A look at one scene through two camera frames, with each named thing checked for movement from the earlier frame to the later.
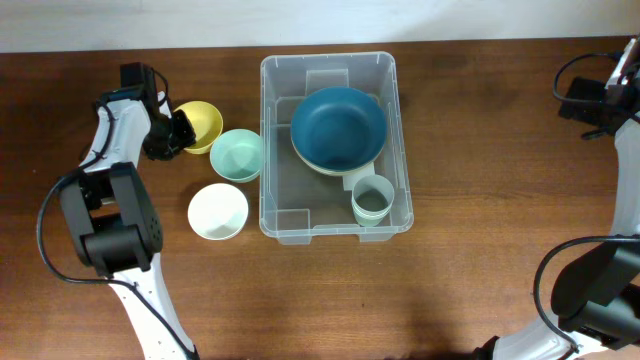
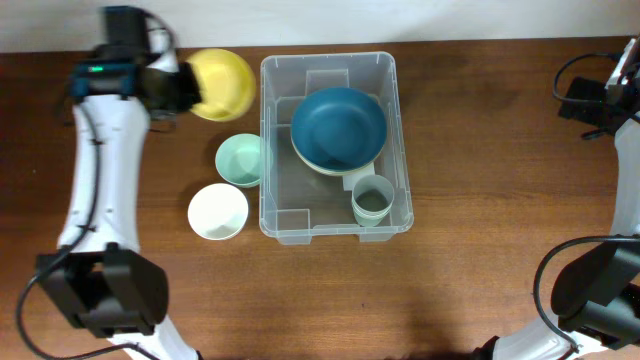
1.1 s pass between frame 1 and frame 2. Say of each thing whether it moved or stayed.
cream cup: stayed
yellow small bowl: moved
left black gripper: moved
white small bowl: stayed
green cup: stayed
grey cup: stayed
